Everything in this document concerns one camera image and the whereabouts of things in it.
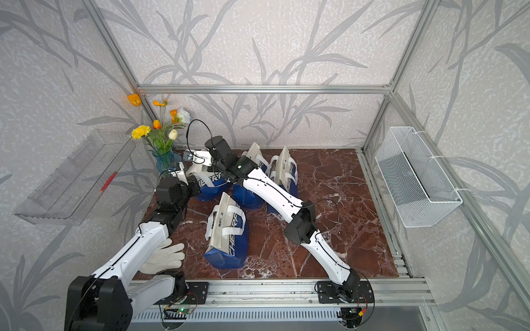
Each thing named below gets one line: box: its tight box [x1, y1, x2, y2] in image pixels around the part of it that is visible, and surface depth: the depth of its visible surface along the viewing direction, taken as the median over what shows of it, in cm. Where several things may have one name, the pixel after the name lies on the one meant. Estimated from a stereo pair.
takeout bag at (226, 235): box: [204, 191, 250, 270], surface depth 73 cm
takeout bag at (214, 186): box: [194, 171, 232, 203], surface depth 88 cm
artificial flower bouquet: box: [127, 93, 191, 154], surface depth 93 cm
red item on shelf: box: [99, 171, 118, 193], surface depth 69 cm
